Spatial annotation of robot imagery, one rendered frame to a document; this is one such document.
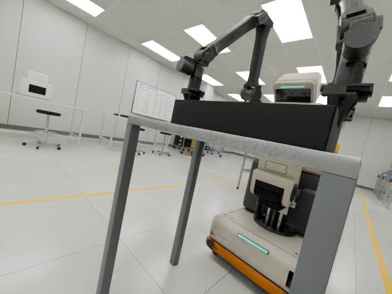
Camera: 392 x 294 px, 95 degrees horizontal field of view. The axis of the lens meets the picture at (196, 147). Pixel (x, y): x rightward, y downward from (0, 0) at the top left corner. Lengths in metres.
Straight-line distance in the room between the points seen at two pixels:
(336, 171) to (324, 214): 0.07
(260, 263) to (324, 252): 0.87
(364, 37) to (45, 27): 5.94
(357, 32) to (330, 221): 0.40
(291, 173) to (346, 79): 0.64
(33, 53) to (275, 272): 5.88
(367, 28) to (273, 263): 1.01
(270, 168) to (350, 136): 9.43
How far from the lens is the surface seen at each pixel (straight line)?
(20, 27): 5.99
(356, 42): 0.56
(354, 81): 0.60
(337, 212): 0.34
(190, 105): 0.73
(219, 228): 1.28
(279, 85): 1.14
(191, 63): 0.86
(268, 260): 1.18
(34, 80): 4.53
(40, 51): 5.95
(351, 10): 0.73
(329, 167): 0.33
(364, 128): 10.55
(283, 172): 1.13
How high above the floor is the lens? 0.79
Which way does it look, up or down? 4 degrees down
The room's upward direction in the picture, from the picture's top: 12 degrees clockwise
